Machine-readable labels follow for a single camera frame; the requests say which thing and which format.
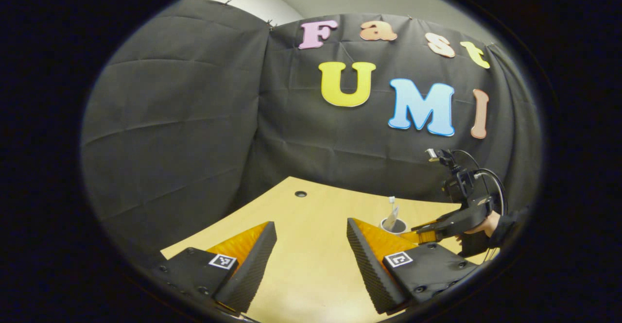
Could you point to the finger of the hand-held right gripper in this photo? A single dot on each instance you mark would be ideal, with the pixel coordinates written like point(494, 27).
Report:
point(452, 222)

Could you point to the white toothpaste tube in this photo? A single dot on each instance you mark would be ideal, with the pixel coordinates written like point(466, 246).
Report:
point(391, 217)

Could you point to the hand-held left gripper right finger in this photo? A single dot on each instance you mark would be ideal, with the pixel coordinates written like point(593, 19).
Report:
point(369, 269)

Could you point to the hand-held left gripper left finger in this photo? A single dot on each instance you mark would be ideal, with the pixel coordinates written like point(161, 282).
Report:
point(252, 269)

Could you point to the black desk grommet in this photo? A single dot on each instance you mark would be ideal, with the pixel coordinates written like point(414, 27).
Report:
point(301, 194)

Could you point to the light wooden desktop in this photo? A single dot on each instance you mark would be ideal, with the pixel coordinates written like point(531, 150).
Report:
point(311, 226)

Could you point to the white toothbrush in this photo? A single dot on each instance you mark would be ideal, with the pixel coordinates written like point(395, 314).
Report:
point(391, 199)

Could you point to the black backdrop cloth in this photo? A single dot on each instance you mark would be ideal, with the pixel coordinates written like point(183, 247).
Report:
point(194, 143)

